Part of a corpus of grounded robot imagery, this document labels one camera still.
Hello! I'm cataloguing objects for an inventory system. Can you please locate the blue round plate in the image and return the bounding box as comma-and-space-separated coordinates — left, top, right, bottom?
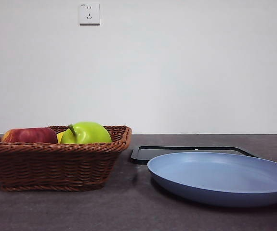
147, 152, 277, 208

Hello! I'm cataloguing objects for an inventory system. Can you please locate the yellow lemon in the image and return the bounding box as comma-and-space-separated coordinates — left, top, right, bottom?
56, 131, 66, 144

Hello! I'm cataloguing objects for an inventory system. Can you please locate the red apple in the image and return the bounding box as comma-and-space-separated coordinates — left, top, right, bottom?
1, 127, 58, 144

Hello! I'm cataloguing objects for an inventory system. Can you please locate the black flat tray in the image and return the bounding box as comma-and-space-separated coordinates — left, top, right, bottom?
130, 145, 258, 165

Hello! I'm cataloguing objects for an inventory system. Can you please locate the brown woven wicker basket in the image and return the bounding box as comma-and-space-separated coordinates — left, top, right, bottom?
0, 125, 132, 193

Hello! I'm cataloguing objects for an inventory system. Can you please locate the green apple with stem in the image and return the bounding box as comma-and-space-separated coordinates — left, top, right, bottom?
60, 121, 112, 145

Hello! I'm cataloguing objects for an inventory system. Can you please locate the white wall power socket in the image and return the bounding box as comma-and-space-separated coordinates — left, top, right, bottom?
79, 2, 101, 26

